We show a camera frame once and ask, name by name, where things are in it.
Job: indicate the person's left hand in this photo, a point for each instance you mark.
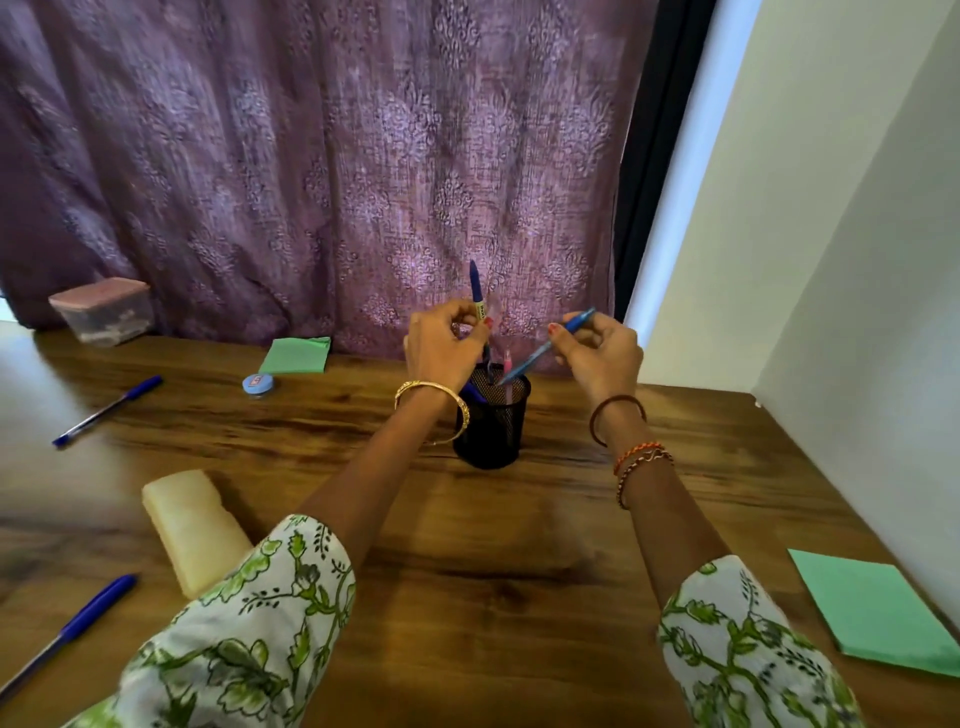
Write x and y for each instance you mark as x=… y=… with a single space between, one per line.
x=439 y=349

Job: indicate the person's right hand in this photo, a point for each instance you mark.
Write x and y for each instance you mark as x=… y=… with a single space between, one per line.
x=607 y=360

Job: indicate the blue capped pen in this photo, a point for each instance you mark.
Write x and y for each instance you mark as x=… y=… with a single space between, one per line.
x=142 y=389
x=472 y=392
x=97 y=612

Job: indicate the dark blue patterned pen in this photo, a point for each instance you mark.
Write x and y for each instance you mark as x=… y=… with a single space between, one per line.
x=475 y=289

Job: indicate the pink pen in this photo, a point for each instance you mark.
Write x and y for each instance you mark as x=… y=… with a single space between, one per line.
x=508 y=367

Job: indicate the light blue pen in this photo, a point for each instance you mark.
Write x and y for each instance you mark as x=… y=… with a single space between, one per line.
x=525 y=364

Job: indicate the black mesh pen holder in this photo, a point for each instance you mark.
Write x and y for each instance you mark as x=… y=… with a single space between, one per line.
x=491 y=435

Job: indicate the green sticky notes pad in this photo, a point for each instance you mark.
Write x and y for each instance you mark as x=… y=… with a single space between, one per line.
x=877 y=615
x=296 y=356

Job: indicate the small round blue tape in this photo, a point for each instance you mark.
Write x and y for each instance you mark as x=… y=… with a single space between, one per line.
x=258 y=385

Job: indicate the yellow pencil case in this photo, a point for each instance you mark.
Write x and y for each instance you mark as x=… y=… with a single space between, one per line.
x=195 y=532

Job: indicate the person's right forearm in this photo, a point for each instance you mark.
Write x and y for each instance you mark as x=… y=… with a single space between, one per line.
x=660 y=510

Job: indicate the person's left forearm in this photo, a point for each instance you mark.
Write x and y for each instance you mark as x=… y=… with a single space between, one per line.
x=375 y=487

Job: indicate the wooden desk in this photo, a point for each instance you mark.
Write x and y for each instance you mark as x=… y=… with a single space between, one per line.
x=525 y=562

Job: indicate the gold bangle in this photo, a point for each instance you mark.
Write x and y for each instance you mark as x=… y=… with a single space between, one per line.
x=457 y=401

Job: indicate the purple patterned curtain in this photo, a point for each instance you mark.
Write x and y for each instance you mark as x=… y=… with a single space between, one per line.
x=300 y=150

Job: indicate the right floral white green sleeve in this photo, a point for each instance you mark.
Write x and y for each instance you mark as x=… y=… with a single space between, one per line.
x=750 y=660

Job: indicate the floral white green sleeve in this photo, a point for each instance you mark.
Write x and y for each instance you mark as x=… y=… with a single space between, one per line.
x=225 y=637
x=750 y=660

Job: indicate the clear container pink lid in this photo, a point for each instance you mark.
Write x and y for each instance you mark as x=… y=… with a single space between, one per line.
x=101 y=311

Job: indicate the left floral white green sleeve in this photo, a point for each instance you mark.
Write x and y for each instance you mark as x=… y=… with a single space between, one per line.
x=225 y=637

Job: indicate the black window frame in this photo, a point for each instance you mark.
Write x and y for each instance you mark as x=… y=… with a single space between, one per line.
x=660 y=150

